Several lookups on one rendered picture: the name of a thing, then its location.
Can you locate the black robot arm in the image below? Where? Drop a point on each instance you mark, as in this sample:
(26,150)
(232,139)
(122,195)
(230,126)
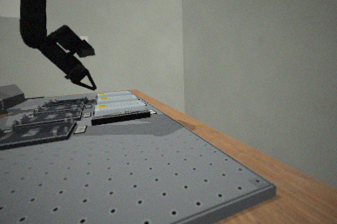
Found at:
(34,35)

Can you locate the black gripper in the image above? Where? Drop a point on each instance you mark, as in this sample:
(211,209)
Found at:
(75,73)

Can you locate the grey operator panel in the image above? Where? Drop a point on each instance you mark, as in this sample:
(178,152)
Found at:
(11,95)

